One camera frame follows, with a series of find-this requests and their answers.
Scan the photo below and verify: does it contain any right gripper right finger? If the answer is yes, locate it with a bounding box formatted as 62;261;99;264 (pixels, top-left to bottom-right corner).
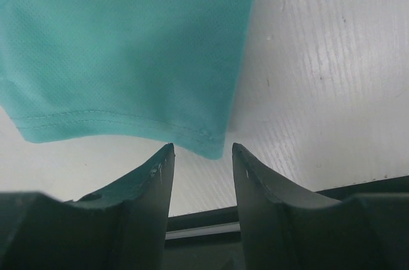
232;143;408;269

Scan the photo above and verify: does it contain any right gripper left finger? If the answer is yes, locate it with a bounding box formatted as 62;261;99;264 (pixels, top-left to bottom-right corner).
1;144;175;269

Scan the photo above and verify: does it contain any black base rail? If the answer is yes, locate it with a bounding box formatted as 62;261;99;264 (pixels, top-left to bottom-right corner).
161;174;409;270

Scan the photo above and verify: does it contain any teal t shirt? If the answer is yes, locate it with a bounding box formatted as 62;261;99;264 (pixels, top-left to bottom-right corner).
1;0;253;160

